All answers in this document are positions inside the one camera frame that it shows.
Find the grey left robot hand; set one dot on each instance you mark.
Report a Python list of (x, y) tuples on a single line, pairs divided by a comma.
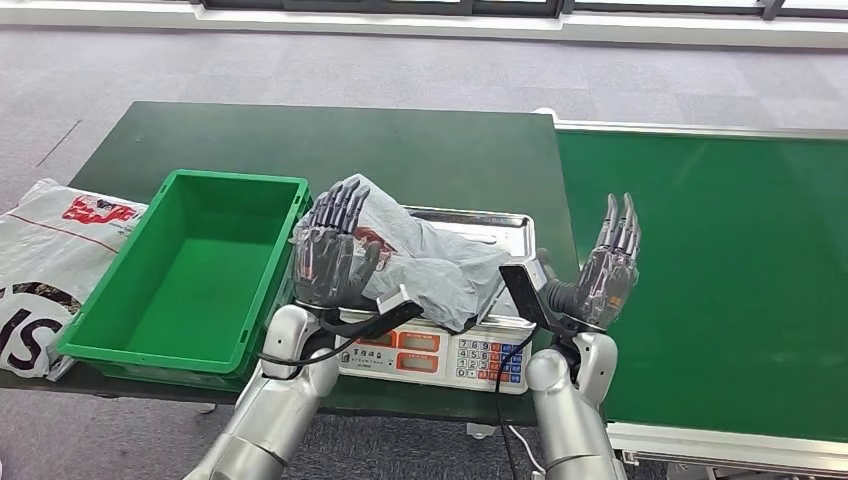
[(324, 265)]

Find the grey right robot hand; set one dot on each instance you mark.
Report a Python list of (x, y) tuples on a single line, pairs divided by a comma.
[(613, 278)]

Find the grey mailer package red print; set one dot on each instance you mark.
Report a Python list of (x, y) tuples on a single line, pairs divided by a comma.
[(437, 272)]

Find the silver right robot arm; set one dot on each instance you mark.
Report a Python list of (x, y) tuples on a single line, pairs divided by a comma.
[(570, 417)]

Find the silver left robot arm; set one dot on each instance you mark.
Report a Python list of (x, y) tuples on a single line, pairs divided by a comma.
[(278, 411)]

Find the green plastic basket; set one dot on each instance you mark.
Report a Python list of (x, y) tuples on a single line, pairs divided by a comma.
[(199, 278)]

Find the green conveyor belt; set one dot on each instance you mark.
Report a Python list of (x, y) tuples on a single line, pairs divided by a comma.
[(729, 278)]

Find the white scale with steel tray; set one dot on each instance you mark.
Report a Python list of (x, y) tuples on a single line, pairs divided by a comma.
[(424, 361)]

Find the white table foot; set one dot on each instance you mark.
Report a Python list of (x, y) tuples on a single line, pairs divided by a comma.
[(480, 430)]

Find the large white bag black letters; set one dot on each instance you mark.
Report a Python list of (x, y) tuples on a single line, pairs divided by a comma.
[(46, 258)]

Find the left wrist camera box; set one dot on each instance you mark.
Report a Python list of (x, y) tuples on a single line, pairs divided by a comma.
[(391, 311)]

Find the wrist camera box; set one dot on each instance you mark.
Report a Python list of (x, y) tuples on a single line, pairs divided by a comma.
[(526, 295), (391, 311)]

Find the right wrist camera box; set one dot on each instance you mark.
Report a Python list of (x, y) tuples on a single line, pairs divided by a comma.
[(526, 295)]

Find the dark window frame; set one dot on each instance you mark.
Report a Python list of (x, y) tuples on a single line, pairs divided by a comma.
[(371, 6)]

